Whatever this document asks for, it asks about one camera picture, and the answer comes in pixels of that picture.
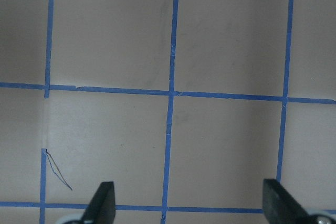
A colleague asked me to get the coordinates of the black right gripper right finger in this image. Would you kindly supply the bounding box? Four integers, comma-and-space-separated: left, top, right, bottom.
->
262, 179, 310, 224

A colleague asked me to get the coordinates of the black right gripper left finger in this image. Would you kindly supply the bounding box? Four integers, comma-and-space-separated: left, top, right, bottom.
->
80, 182, 116, 224

